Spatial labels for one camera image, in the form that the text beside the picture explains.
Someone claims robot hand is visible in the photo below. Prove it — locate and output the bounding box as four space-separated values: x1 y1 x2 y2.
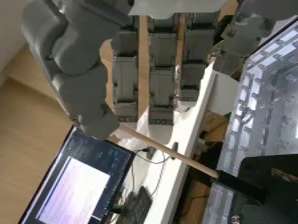
20 0 298 141

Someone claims wooden chopstick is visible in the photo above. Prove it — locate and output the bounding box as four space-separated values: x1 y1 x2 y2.
116 124 221 179

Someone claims white desk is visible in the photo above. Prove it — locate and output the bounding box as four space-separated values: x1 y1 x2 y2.
111 62 244 224

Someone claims computer screen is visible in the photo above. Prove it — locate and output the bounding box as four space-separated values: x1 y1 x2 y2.
17 125 137 224

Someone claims clear box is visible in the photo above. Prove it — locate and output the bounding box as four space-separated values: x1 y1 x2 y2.
201 23 298 224

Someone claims black keyboard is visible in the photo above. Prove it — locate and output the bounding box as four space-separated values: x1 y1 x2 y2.
116 185 154 224

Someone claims black plate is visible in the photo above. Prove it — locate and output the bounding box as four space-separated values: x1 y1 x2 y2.
214 153 298 224

